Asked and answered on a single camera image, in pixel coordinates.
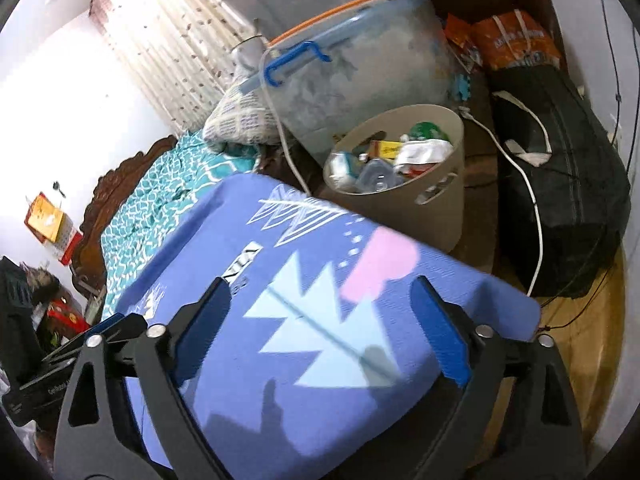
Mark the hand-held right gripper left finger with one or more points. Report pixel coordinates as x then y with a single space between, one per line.
200 330

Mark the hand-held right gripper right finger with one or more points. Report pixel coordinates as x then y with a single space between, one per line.
442 330

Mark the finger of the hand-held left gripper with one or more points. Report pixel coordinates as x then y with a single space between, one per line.
102 324
120 330

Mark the beige plastic bin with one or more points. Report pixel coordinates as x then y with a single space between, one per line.
435 210

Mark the clear plastic container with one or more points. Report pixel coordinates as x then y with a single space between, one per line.
377 175

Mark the white red snack wrapper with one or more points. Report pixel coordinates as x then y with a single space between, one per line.
425 152

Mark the yellow box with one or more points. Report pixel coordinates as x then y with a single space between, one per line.
387 149

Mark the green drink can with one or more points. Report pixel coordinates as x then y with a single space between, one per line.
425 130

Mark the red gift box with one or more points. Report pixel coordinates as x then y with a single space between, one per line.
65 312

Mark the brown handbag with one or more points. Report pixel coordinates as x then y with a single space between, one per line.
42 282

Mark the cluttered metal shelf rack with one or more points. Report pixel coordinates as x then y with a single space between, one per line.
20 320

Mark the blue printed mat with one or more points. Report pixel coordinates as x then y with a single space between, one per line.
300 360

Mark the teal patterned quilt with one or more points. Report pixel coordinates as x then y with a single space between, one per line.
150 210

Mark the carved wooden headboard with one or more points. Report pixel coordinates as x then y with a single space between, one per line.
110 190

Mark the hanging keys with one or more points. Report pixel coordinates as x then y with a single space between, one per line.
60 189

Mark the large black bag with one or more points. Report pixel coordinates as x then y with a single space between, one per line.
575 185

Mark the grey patterned pillow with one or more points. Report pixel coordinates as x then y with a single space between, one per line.
235 120

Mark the blue foam piece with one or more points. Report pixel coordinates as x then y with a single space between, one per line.
461 87

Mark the white enamel mug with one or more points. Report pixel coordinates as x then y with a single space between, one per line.
247 55

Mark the beige patterned curtain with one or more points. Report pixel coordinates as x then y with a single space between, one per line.
165 45

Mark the orange snack packet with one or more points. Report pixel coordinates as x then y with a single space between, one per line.
460 35

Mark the orange printed bag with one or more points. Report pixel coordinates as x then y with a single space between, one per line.
515 40

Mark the red yellow wall calendar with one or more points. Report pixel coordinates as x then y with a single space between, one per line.
47 220

